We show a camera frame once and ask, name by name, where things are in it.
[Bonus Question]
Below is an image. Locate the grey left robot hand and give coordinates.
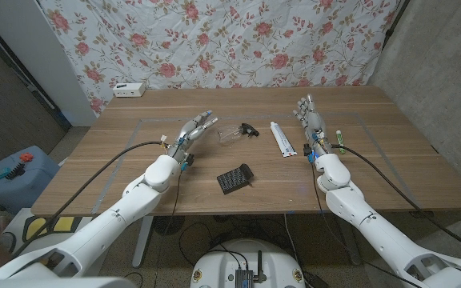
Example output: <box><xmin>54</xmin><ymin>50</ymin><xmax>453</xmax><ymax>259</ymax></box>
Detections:
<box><xmin>166</xmin><ymin>110</ymin><xmax>219</xmax><ymax>165</ymax></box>

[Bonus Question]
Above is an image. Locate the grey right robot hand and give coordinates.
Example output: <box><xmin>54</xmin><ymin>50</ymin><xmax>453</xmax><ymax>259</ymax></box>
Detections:
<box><xmin>293</xmin><ymin>94</ymin><xmax>334</xmax><ymax>161</ymax></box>

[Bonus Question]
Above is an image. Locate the clear spray bottle black pump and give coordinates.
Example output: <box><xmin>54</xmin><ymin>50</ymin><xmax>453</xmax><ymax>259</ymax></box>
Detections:
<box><xmin>216</xmin><ymin>122</ymin><xmax>260</xmax><ymax>146</ymax></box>

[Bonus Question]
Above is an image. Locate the white toothpaste tube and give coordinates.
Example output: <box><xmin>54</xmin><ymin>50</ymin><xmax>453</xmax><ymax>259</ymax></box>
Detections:
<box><xmin>269</xmin><ymin>121</ymin><xmax>298</xmax><ymax>158</ymax></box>

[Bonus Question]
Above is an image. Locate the white power strip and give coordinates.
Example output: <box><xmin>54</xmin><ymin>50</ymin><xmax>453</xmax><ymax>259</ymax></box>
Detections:
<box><xmin>112</xmin><ymin>82</ymin><xmax>146</xmax><ymax>98</ymax></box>

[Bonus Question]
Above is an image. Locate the black round fan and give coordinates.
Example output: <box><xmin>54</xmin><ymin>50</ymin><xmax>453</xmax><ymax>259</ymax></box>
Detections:
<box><xmin>153</xmin><ymin>215</ymin><xmax>186</xmax><ymax>236</ymax></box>

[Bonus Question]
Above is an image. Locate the floral backdrop cloth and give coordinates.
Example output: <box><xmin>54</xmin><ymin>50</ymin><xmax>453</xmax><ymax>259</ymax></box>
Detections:
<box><xmin>38</xmin><ymin>0</ymin><xmax>399</xmax><ymax>115</ymax></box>

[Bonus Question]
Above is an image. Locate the white table leg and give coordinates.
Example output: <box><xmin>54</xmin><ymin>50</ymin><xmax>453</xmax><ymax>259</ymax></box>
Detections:
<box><xmin>131</xmin><ymin>215</ymin><xmax>154</xmax><ymax>268</ymax></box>

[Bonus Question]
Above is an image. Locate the grey table leg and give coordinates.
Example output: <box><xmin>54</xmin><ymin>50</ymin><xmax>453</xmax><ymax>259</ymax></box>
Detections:
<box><xmin>334</xmin><ymin>213</ymin><xmax>363</xmax><ymax>267</ymax></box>

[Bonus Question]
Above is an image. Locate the black pole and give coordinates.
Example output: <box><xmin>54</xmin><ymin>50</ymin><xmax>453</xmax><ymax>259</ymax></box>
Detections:
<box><xmin>381</xmin><ymin>0</ymin><xmax>411</xmax><ymax>51</ymax></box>

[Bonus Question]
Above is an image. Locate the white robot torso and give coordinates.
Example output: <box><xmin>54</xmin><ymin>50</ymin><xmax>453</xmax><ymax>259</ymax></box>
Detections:
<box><xmin>190</xmin><ymin>238</ymin><xmax>307</xmax><ymax>288</ymax></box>

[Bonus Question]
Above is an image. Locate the black antenna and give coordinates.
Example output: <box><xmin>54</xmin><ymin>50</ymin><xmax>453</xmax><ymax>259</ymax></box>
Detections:
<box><xmin>256</xmin><ymin>250</ymin><xmax>267</xmax><ymax>283</ymax></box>

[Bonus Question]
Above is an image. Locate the grey computer module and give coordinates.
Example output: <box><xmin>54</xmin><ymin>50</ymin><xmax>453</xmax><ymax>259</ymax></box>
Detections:
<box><xmin>235</xmin><ymin>268</ymin><xmax>255</xmax><ymax>288</ymax></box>

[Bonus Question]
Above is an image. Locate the blue storage box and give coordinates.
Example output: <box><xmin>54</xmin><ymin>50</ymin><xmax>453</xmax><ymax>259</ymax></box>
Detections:
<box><xmin>0</xmin><ymin>145</ymin><xmax>61</xmax><ymax>215</ymax></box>

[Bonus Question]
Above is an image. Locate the yellow black object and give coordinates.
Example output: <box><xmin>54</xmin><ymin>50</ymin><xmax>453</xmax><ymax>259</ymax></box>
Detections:
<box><xmin>22</xmin><ymin>215</ymin><xmax>82</xmax><ymax>244</ymax></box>

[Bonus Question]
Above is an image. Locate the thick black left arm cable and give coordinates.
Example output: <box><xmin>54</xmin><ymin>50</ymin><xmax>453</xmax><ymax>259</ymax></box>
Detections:
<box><xmin>12</xmin><ymin>140</ymin><xmax>171</xmax><ymax>257</ymax></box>

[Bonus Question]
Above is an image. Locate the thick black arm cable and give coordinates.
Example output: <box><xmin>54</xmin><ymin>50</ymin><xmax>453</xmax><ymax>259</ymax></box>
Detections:
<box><xmin>331</xmin><ymin>143</ymin><xmax>461</xmax><ymax>263</ymax></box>
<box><xmin>12</xmin><ymin>140</ymin><xmax>171</xmax><ymax>257</ymax></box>

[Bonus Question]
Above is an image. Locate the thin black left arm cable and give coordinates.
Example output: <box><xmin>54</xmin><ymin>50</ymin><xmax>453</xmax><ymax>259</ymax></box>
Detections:
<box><xmin>152</xmin><ymin>170</ymin><xmax>183</xmax><ymax>288</ymax></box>

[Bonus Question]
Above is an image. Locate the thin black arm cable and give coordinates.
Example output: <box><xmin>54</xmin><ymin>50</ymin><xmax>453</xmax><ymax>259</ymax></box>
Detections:
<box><xmin>152</xmin><ymin>170</ymin><xmax>183</xmax><ymax>288</ymax></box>
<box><xmin>310</xmin><ymin>162</ymin><xmax>422</xmax><ymax>288</ymax></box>

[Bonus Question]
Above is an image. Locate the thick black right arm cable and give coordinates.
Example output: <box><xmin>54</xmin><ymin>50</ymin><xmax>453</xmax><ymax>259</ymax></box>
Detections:
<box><xmin>331</xmin><ymin>143</ymin><xmax>461</xmax><ymax>263</ymax></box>

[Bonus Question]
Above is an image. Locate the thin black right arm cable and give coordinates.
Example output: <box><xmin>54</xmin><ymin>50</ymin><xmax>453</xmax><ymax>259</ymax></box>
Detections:
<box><xmin>310</xmin><ymin>162</ymin><xmax>422</xmax><ymax>288</ymax></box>

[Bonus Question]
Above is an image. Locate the teal handled black brush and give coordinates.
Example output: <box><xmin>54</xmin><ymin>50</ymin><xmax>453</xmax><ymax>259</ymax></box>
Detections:
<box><xmin>0</xmin><ymin>162</ymin><xmax>26</xmax><ymax>182</ymax></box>

